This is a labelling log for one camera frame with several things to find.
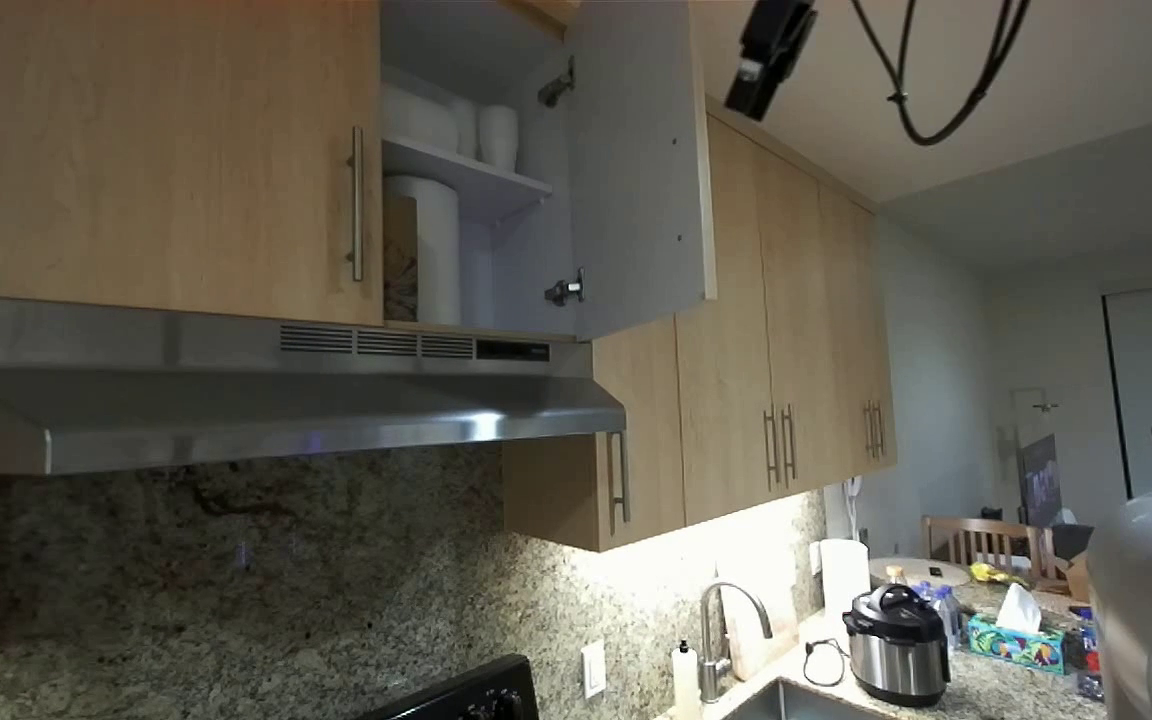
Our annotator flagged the wooden hood cabinet door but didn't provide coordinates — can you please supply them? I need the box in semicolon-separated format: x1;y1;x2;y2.
563;0;725;346
0;0;389;330

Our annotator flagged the metal cabinet door hinge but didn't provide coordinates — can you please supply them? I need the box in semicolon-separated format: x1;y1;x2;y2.
532;57;580;112
538;271;590;314

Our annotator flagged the wooden cabinet side panel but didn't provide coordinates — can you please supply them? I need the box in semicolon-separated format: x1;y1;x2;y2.
501;433;607;552

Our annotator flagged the white cabinet interior with shelf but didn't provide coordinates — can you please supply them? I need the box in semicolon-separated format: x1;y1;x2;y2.
378;0;580;335

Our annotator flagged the black stove control panel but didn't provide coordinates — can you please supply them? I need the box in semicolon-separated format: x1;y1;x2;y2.
347;652;545;720

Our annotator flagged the white roll with brown print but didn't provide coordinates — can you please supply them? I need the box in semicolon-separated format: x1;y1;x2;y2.
385;171;468;330

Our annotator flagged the white cup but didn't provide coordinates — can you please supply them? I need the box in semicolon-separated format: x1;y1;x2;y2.
472;101;525;176

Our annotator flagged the white dish stack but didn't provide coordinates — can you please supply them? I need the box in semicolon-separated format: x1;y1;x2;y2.
378;76;480;160

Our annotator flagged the chrome kitchen faucet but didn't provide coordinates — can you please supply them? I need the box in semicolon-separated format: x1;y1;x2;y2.
697;577;779;704

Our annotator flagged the white soap bottle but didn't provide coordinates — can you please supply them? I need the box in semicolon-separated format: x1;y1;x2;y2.
667;637;704;720

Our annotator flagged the white paper towel roll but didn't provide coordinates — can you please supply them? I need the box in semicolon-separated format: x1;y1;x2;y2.
814;537;875;622

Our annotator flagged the stainless steel range hood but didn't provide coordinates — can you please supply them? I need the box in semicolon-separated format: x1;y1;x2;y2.
0;292;633;481

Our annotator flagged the steel kitchen sink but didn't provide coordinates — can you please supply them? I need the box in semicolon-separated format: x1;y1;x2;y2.
720;676;875;720

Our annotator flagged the steel and black pressure cooker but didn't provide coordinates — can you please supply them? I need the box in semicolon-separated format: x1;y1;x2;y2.
841;581;955;711

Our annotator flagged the purple bottle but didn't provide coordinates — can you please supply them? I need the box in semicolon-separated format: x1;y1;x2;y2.
913;569;969;646

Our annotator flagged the wooden chair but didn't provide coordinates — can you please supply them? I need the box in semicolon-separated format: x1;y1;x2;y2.
923;514;1057;581

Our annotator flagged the teal tissue box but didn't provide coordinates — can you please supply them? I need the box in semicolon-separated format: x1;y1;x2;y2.
962;581;1069;676

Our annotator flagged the colourful package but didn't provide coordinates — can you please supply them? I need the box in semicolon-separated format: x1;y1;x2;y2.
1059;603;1109;704

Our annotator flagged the tall wooden wall cabinet door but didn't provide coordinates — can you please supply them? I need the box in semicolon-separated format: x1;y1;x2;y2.
757;147;841;496
672;105;786;527
588;315;691;552
812;176;881;485

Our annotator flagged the white wall outlet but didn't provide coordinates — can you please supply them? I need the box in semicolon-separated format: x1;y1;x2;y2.
580;637;613;704

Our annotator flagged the black wire ring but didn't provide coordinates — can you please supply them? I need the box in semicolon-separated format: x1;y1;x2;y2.
800;637;850;694

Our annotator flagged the black gripper cable bundle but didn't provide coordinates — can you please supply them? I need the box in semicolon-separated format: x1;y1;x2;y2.
847;0;1036;153

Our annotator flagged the dark wall poster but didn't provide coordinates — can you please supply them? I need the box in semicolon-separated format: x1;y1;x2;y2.
1010;388;1069;527

